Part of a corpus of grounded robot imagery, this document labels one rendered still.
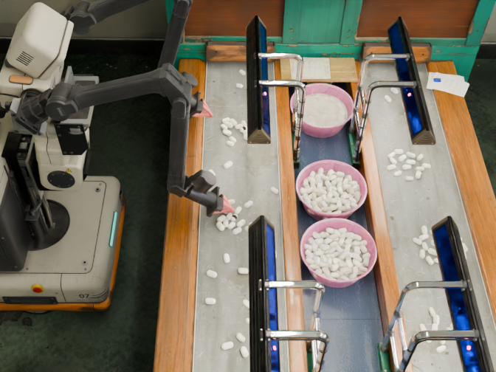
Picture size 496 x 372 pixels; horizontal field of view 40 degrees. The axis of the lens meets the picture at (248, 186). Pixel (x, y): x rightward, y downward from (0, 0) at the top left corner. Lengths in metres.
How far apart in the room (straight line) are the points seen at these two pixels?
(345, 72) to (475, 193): 0.78
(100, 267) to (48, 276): 0.22
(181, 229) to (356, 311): 0.67
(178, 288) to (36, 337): 1.04
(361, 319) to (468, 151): 0.85
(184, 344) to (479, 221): 1.15
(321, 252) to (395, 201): 0.38
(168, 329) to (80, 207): 1.10
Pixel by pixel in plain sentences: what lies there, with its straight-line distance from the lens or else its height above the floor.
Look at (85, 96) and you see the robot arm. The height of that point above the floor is 1.29.
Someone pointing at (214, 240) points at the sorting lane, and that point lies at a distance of 2.40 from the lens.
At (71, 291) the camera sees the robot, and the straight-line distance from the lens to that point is 2.96.
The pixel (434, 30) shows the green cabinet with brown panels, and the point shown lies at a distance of 3.08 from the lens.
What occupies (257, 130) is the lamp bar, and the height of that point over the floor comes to 1.11.
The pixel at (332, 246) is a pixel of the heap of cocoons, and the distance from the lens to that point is 2.41.
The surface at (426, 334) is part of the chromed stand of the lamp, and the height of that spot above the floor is 1.12.
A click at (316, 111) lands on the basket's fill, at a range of 2.85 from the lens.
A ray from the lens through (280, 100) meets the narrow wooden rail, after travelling 2.84.
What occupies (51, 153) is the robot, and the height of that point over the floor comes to 0.87.
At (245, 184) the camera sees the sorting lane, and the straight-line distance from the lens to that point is 2.56.
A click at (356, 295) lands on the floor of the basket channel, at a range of 2.39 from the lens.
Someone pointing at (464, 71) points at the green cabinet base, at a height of 0.69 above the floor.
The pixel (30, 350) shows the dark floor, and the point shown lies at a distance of 3.13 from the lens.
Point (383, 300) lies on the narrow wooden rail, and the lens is 2.32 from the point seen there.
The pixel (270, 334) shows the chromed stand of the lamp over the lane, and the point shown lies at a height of 1.12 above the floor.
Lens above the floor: 2.71
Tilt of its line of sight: 51 degrees down
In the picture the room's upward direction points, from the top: 2 degrees clockwise
